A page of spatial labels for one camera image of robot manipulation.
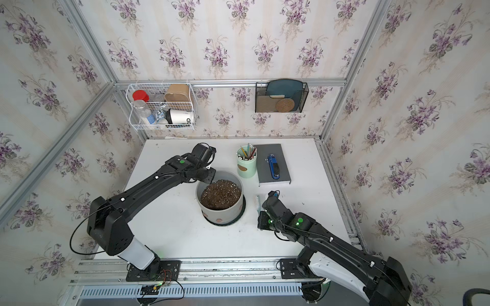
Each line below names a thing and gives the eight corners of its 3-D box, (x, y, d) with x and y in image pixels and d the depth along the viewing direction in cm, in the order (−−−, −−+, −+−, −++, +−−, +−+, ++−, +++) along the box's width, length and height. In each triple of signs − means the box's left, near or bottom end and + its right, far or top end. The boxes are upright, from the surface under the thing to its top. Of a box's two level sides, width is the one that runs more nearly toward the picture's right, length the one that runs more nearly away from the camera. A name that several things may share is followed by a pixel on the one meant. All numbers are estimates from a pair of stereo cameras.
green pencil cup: (237, 178, 101) (236, 161, 90) (238, 161, 109) (237, 144, 97) (256, 178, 101) (257, 161, 90) (255, 161, 109) (256, 144, 97)
